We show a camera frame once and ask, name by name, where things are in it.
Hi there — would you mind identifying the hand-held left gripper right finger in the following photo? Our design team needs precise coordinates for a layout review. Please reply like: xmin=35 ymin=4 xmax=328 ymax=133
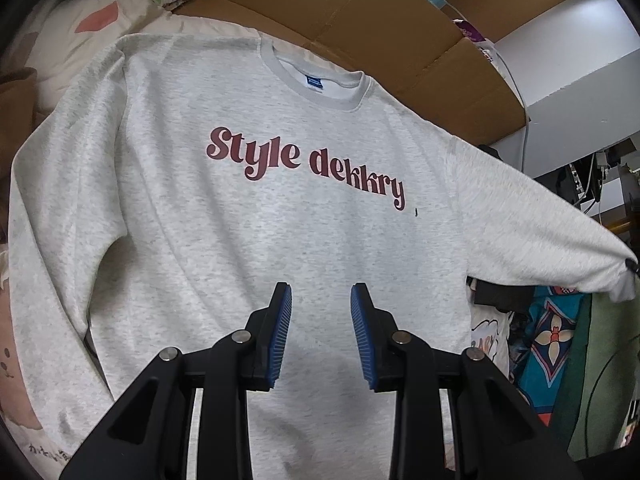
xmin=350 ymin=282 xmax=583 ymax=480

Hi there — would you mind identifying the light grey sweatshirt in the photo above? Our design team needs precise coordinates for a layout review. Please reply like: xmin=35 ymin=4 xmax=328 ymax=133
xmin=7 ymin=30 xmax=640 ymax=480

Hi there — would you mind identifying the pale green cloth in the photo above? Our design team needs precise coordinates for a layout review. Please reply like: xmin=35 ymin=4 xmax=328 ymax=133
xmin=550 ymin=290 xmax=640 ymax=466

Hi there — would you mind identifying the teal patterned blanket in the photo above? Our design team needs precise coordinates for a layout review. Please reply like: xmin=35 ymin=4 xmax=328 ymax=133
xmin=510 ymin=285 xmax=593 ymax=428

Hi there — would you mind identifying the white power cable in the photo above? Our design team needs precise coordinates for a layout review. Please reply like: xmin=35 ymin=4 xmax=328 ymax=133
xmin=435 ymin=0 xmax=532 ymax=171

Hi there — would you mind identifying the brown cardboard sheet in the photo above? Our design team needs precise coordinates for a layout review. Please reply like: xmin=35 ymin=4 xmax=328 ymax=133
xmin=170 ymin=0 xmax=533 ymax=148

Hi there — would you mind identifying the cream bear print blanket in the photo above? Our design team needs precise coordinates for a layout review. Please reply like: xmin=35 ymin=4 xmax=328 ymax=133
xmin=0 ymin=0 xmax=518 ymax=468

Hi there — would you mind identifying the brown board panel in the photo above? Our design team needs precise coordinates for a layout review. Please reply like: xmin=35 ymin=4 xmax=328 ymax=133
xmin=440 ymin=0 xmax=601 ymax=46

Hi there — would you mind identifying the white curved desk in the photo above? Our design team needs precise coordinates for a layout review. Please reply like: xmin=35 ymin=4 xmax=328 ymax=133
xmin=492 ymin=0 xmax=640 ymax=181

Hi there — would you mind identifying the purple packet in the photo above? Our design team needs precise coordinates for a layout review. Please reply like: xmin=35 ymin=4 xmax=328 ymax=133
xmin=452 ymin=17 xmax=486 ymax=46

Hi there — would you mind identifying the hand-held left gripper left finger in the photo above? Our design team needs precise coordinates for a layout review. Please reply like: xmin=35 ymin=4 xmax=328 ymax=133
xmin=59 ymin=282 xmax=293 ymax=480

